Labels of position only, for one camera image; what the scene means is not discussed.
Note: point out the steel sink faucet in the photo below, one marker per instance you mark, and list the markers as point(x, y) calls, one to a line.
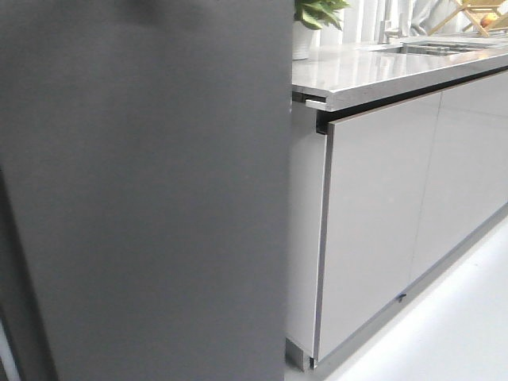
point(386, 31)

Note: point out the grey kitchen counter cabinet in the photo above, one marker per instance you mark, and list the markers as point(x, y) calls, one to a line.
point(398, 165)

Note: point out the wooden dish rack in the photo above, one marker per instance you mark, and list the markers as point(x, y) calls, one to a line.
point(474, 10)

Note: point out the white plant pot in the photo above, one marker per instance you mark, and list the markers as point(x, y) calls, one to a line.
point(302, 38)

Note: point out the steel kitchen sink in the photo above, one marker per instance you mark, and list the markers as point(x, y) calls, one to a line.
point(432, 48)

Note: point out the orange fruit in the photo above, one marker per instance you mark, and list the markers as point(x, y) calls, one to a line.
point(488, 18)

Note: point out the green potted plant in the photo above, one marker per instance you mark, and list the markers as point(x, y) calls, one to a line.
point(315, 14)

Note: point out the dark grey fridge door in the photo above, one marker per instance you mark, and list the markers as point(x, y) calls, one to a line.
point(144, 149)

